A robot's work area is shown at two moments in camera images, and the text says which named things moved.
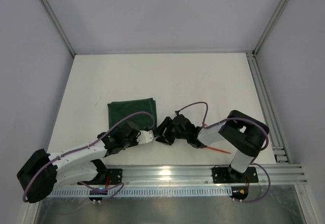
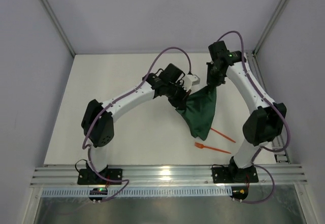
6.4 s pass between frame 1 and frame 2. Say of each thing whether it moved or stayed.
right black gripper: moved
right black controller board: stayed
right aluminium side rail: stayed
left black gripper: moved
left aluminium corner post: stayed
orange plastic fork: stayed
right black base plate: stayed
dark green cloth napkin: moved
